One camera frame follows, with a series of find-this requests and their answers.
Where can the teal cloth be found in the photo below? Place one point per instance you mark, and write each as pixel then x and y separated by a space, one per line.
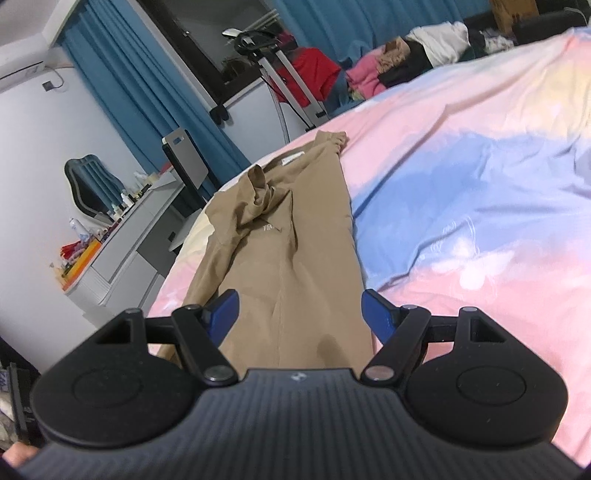
pixel 341 92

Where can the row of small desk bottles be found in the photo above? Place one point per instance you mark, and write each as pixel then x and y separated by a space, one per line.
pixel 120 210

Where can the white clothes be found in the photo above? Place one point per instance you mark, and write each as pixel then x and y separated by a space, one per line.
pixel 443 44

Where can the orange box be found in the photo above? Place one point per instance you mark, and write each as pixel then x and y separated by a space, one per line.
pixel 81 261

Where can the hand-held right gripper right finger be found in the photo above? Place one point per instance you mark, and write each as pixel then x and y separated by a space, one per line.
pixel 376 314

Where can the pastel pink blue blanket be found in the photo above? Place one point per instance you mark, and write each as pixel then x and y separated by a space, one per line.
pixel 461 184

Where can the white air conditioner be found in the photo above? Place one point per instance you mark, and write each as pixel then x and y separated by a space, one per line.
pixel 23 60

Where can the black jacket with fur collar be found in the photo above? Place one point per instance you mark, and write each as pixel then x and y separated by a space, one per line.
pixel 415 62

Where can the red cloth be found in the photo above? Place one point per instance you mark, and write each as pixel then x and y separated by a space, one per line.
pixel 318 69

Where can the brown cardboard box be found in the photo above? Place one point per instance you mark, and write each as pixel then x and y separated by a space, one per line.
pixel 503 14

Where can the dark window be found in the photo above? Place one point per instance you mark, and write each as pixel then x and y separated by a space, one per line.
pixel 207 41

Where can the pink clothes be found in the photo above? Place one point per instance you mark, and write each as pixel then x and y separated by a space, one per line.
pixel 364 76

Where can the silver camera tripod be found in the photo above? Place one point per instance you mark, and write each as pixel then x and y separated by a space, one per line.
pixel 295 87

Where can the black framed mirror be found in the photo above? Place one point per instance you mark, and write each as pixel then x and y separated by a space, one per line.
pixel 90 189

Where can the black and white chair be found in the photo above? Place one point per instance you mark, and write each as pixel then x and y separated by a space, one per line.
pixel 187 157

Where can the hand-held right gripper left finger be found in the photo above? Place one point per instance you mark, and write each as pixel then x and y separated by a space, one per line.
pixel 226 307

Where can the black bag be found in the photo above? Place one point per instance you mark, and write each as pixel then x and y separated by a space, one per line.
pixel 549 27

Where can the white desk with drawers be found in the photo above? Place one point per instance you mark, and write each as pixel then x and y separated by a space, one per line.
pixel 124 258

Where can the tan printed shirt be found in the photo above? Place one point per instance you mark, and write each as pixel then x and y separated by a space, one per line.
pixel 300 258

